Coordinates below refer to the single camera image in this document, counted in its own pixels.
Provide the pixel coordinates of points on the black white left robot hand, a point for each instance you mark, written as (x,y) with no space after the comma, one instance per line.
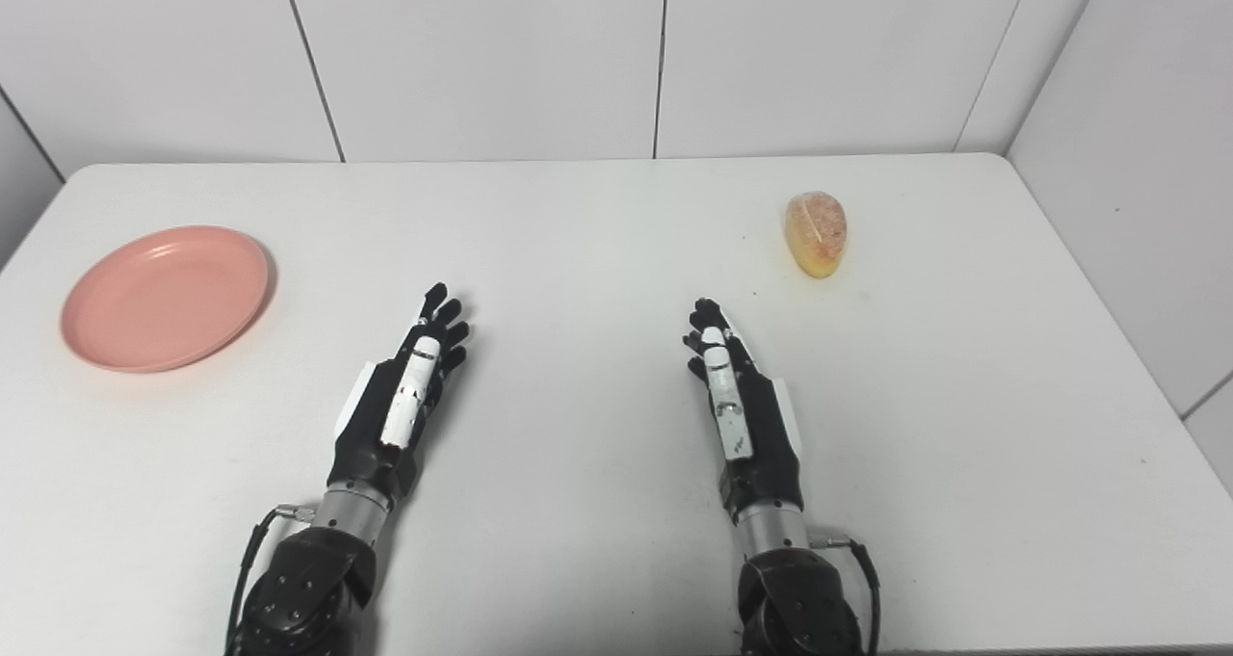
(371,434)

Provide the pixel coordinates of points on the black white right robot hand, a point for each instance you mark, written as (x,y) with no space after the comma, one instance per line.
(761,444)

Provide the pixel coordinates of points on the golden bread roll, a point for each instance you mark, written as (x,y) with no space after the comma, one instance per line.
(817,237)

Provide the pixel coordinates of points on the pink round plate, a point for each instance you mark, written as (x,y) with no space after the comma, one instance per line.
(164,300)

